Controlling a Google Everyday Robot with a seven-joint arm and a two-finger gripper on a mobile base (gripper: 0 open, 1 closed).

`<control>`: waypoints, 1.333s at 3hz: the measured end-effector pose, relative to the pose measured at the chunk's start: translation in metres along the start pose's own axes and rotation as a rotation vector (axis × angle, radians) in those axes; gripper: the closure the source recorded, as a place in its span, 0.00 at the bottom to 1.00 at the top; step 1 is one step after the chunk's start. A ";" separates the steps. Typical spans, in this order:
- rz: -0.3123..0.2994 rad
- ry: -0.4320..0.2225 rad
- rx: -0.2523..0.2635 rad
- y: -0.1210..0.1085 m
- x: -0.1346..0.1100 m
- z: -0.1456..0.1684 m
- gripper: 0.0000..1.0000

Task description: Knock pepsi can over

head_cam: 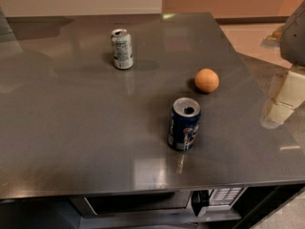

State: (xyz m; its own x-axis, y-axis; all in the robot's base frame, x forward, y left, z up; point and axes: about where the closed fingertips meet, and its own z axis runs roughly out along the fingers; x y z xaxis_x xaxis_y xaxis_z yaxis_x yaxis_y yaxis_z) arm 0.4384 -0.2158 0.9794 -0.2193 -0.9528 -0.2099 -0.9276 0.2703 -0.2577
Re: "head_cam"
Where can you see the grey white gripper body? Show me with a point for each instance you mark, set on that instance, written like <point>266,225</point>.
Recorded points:
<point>294,37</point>

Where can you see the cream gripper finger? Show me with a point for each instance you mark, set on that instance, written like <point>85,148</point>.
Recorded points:
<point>287,93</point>

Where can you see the blue pepsi can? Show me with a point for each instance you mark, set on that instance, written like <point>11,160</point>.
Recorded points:
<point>183,123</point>

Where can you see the white green soda can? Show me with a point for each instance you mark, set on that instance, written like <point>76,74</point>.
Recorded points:
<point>122,49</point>

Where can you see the orange fruit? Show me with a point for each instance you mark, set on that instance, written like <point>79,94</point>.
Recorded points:
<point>206,80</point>

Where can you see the stainless steel microwave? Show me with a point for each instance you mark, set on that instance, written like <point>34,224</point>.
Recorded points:
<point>199,202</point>

